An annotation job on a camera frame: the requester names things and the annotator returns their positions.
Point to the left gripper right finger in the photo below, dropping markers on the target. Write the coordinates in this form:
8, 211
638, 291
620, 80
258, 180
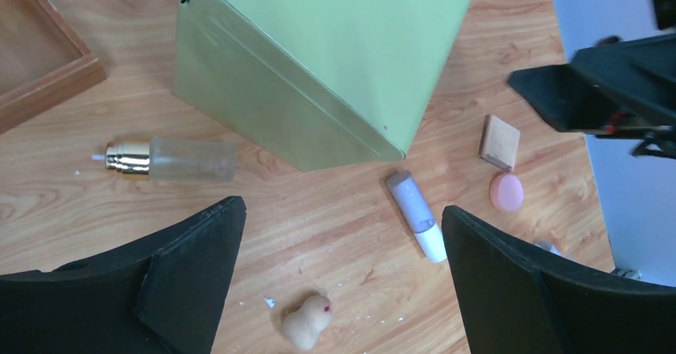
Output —
516, 297

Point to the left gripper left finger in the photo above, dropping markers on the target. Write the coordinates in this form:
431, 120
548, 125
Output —
162, 293

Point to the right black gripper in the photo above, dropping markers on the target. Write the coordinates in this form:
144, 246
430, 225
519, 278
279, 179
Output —
616, 89

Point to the frosted glass perfume bottle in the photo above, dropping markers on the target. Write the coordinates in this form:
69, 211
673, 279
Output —
162, 159

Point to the tan square sponge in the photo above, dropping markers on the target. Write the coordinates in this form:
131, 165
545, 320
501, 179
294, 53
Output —
499, 143

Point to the white lavender lipstick tube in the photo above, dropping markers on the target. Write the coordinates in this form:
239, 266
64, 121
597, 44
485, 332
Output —
418, 215

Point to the green metal drawer box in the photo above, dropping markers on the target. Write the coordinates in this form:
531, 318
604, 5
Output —
320, 83

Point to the pink round powder puff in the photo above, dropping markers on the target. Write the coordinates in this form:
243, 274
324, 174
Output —
506, 192

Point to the brown compartment tray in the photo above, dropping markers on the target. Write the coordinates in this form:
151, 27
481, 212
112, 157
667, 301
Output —
44, 62

